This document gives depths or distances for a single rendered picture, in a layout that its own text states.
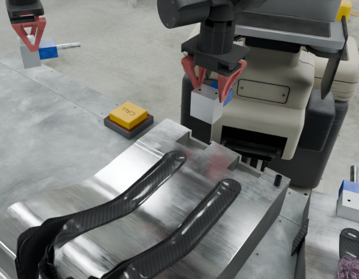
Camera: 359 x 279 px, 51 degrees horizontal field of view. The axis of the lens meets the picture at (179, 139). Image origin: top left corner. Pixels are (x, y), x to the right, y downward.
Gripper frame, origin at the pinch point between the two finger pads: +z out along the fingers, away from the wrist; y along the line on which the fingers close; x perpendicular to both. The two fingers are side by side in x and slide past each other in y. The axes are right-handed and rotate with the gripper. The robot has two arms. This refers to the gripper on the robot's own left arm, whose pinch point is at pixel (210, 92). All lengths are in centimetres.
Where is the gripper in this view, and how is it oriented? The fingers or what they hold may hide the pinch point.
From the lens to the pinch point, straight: 70.6
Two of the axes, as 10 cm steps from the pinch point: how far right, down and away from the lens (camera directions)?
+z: -0.4, 7.7, 6.4
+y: 8.1, 4.0, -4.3
